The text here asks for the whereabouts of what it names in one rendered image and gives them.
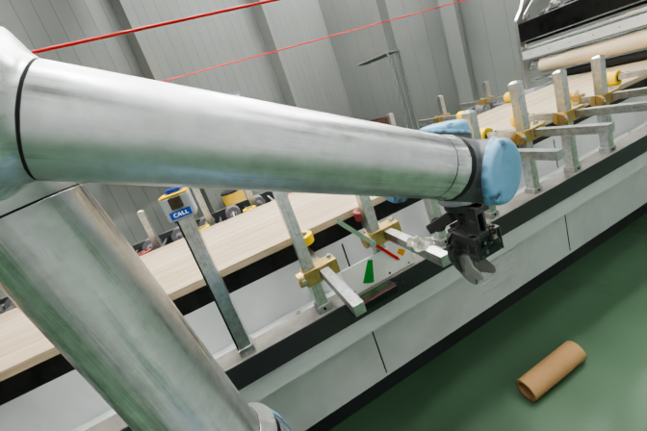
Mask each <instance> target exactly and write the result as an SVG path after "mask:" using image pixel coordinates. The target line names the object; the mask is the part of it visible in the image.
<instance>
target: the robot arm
mask: <svg viewBox="0 0 647 431"><path fill-rule="evenodd" d="M472 135H473V134H472V132H471V131H470V127H469V123H468V122H467V121H466V120H465V119H455V120H449V121H444V122H440V123H436V124H432V125H428V126H426V127H424V128H422V129H421V130H420V131H418V130H413V129H407V128H402V127H398V126H393V125H388V124H382V123H377V122H372V121H368V120H362V119H357V118H352V117H347V116H341V115H337V114H328V113H322V112H317V111H312V110H307V109H302V108H297V107H292V106H287V105H282V104H276V103H272V102H267V101H262V100H256V99H251V98H246V97H242V96H236V95H231V94H226V93H221V92H215V91H210V90H206V89H197V88H191V87H186V86H181V85H176V84H171V83H166V82H161V81H156V80H150V79H145V78H141V77H136V76H130V75H125V74H120V73H115V72H110V71H105V70H100V69H95V68H90V67H84V66H80V65H75V64H70V63H60V62H55V61H50V60H45V59H40V58H39V57H37V56H36V55H34V54H33V53H32V52H31V51H30V50H28V49H27V48H26V47H25V46H24V45H23V44H22V43H21V42H20V41H19V40H18V39H17V38H16V37H15V36H14V35H13V34H12V33H11V32H9V31H8V30H7V29H5V28H4V27H1V26H0V289H1V291H2V292H3V293H4V294H5V295H6V296H7V297H8V298H9V299H10V300H11V301H12V302H13V303H14V305H15V306H16V307H17V308H18V309H19V310H20V311H21V312H22V313H23V314H24V315H25V316H26V317H27V318H28V319H29V320H30V321H31V322H32V323H33V324H34V325H35V326H36V327H37V328H38V329H39V330H40V332H41V333H42V335H43V336H44V337H45V338H46V339H48V340H49V341H50V342H51V343H52V344H53V345H54V347H55V348H56V349H57V350H58V351H59V352H60V353H61V354H62V355H63V356H64V357H65V358H66V359H67V361H68V362H69V363H70V364H71V365H72V366H73V367H74V368H75V369H76V370H77V371H78V372H79V373H80V374H81V376H82V377H83V378H84V379H85V380H86V381H87V382H88V383H89V384H90V385H91V386H92V387H93V388H94V390H95V391H96V392H97V393H98V394H99V395H100V396H101V397H102V398H103V399H104V400H105V401H106V402H107V403H108V405H109V406H110V407H111V408H112V409H113V410H114V411H115V412H116V413H117V414H118V415H119V416H120V417H121V419H122V420H123V421H124V422H125V423H126V424H127V425H128V426H129V427H130V428H131V429H132V430H133V431H292V430H291V429H290V427H289V425H288V424H287V422H286V421H285V420H284V419H283V418H282V417H281V416H280V415H279V414H278V413H277V412H276V411H274V410H272V409H270V408H269V407H267V406H266V405H265V404H262V403H258V402H249V403H247V402H246V401H245V399H244V398H243V397H242V395H241V394H240V393H239V391H238V390H237V388H236V387H235V386H234V384H233V383H232V382H231V380H230V379H229V378H228V376H227V375H226V374H225V372H224V371H223V369H222V368H221V367H220V365H219V364H218V362H217V361H216V360H215V358H214V357H213V356H212V354H211V353H210V351H209V350H208V349H207V347H206V346H205V345H204V343H203V342H202V341H201V339H200V338H199V337H198V335H197V334H196V332H195V331H194V329H193V328H192V327H191V325H190V324H189V323H188V321H186V320H185V318H184V317H183V315H182V314H181V313H180V311H179V310H178V309H177V307H176V306H175V305H174V303H173V302H172V301H171V299H170V298H169V296H168V295H167V293H166V292H165V291H164V289H163V288H162V287H161V285H160V284H159V283H158V281H157V280H156V278H155V277H154V276H153V274H152V273H151V272H150V270H149V269H148V268H147V266H146V265H145V264H144V262H143V261H142V259H141V258H140V256H139V255H138V254H137V252H136V251H135V250H134V248H133V247H132V246H131V244H130V243H129V241H128V240H127V239H126V238H125V237H124V236H123V234H122V233H121V232H120V230H119V229H118V228H117V226H116V224H115V223H114V222H113V220H112V219H111V218H110V216H109V215H108V214H107V212H106V211H105V210H104V208H103V207H102V205H101V204H100V203H99V201H98V200H97V199H96V197H95V196H94V195H93V193H92V192H91V190H90V189H89V188H88V186H87V185H86V183H93V184H114V185H134V186H154V187H176V188H196V189H216V190H257V191H278V192H298V193H318V194H340V195H360V196H381V197H384V198H385V199H387V200H388V201H390V202H392V203H400V202H404V201H405V200H406V199H407V198H422V199H433V200H437V203H438V204H439V205H441V206H443V207H444V209H445V211H446V213H445V214H443V215H441V216H440V217H435V218H433V219H432V220H431V222H430V224H428V225H427V226H426V228H427V229H428V231H429V232H430V233H431V234H434V233H435V232H442V231H444V230H445V229H446V226H448V225H449V224H451V223H453V224H451V225H450V227H451V228H449V229H448V233H447V235H446V237H447V243H448V244H446V246H447V249H448V256H449V259H450V261H451V262H452V264H453V265H454V266H455V268H456V269H457V270H458V271H459V272H460V273H461V274H462V275H463V276H464V277H465V278H466V279H467V280H468V281H469V282H471V283H472V284H474V285H476V284H478V283H479V280H480V281H482V280H483V276H482V274H481V273H482V272H489V273H495V272H496V268H495V266H494V265H493V264H492V263H490V262H489V261H488V260H487V259H486V258H487V257H489V256H491V255H492V254H494V253H496V252H497V251H499V250H500V249H502V248H504V243H503V238H502V233H501V228H500V225H496V224H492V223H488V222H486V219H485V215H484V211H486V210H488V209H489V206H492V205H503V204H506V203H507V202H509V201H510V200H511V199H512V198H513V197H514V195H515V194H516V192H517V190H518V188H519V185H520V182H521V172H522V161H521V156H520V153H519V150H518V148H517V146H516V145H515V143H514V142H513V141H512V140H510V139H507V138H497V137H492V138H490V139H472ZM456 220H457V221H456ZM498 232H499V233H498ZM499 236H500V237H499ZM500 241H501V242H500Z"/></svg>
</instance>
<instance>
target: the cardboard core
mask: <svg viewBox="0 0 647 431"><path fill-rule="evenodd" d="M585 359H586V354H585V352H584V351H583V349H582V348H581V347H580V346H579V345H577V344H576V343H574V342H571V341H566V342H565V343H564V344H562V345H561V346H560V347H558V348H557V349H556V350H555V351H553V352H552V353H551V354H550V355H548V356H547V357H546V358H545V359H543V360H542V361H541V362H539V363H538V364H537V365H536V366H534V367H533V368H532V369H530V370H529V371H528V372H526V373H525V374H524V375H523V376H521V377H520V378H519V379H518V380H516V385H517V387H518V389H519V391H520V392H521V393H522V394H523V395H524V396H525V397H526V398H527V399H528V400H530V401H533V402H534V401H536V400H537V399H538V398H539V397H541V396H542V395H543V394H544V393H546V392H547V391H548V390H549V389H550V388H552V387H553V386H554V385H555V384H556V383H558V382H559V381H560V380H561V379H562V378H564V377H565V376H566V375H567V374H568V373H570V372H571V371H572V370H573V369H574V368H576V367H577V366H578V365H579V364H580V363H582V362H583V361H584V360H585Z"/></svg>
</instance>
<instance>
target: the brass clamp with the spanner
mask: <svg viewBox="0 0 647 431"><path fill-rule="evenodd" d="M378 226H379V230H377V231H375V232H373V233H369V232H368V231H364V234H363V235H364V236H366V237H367V238H369V239H374V240H376V241H377V244H378V245H382V244H383V243H385V242H387V241H388V240H386V237H385V234H384V231H386V230H388V229H390V228H393V229H396V230H398V231H400V232H401V226H400V223H399V221H398V220H395V219H394V221H393V222H388V219H387V220H385V221H383V222H381V223H379V224H378ZM360 240H361V242H362V244H363V245H364V247H365V248H367V249H368V248H370V246H369V245H368V242H367V241H364V240H362V239H361V238H360Z"/></svg>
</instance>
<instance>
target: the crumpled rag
mask: <svg viewBox="0 0 647 431"><path fill-rule="evenodd" d="M406 243H407V247H408V246H410V247H413V248H414V250H415V251H417V252H420V251H424V250H427V249H428V246H429V245H434V244H435V242H434V240H433V239H432V238H429V237H426V238H422V239H421V238H420V237H418V236H416V237H415V238H414V239H413V238H407V241H406Z"/></svg>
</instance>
